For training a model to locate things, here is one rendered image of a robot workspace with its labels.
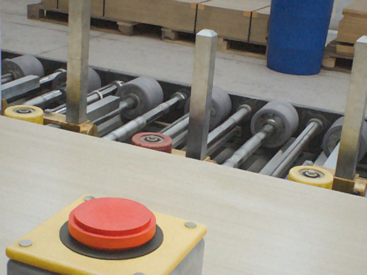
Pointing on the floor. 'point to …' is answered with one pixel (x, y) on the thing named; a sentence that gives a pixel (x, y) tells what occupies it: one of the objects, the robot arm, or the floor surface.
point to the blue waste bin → (298, 35)
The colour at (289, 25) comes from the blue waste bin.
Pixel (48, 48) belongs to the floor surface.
